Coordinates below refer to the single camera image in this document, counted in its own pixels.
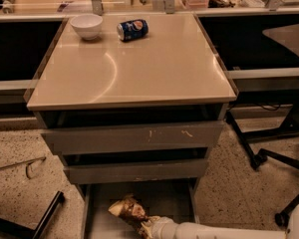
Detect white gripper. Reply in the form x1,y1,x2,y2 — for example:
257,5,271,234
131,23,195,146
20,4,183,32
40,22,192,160
140,216,178,239

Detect brown chip bag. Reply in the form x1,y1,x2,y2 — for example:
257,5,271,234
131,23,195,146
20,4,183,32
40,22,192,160
108,194,150,237

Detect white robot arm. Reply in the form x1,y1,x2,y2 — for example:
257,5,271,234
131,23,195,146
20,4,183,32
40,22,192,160
142,204,299,239

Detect bottom open grey drawer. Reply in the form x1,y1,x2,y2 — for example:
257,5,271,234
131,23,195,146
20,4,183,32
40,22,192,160
81,179,199,239

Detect middle grey drawer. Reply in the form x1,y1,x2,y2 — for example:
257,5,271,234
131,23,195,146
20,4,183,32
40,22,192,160
64,158,207,184

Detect top grey drawer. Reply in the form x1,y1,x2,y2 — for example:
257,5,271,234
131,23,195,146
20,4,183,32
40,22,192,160
42,120,223,155

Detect grey drawer cabinet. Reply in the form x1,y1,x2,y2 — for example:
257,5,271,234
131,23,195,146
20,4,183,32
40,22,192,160
23,12,239,239

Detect metal rod on floor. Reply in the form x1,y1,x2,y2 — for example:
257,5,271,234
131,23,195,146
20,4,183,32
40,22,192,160
0,156,46,171

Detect black stand leg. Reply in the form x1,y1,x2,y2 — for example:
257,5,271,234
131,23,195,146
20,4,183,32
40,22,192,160
0,191,65,239

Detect blue pepsi can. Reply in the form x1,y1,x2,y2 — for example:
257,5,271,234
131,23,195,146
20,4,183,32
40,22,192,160
117,19,149,42

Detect white bowl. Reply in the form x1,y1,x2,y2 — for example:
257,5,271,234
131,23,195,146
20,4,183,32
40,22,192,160
70,14,103,40

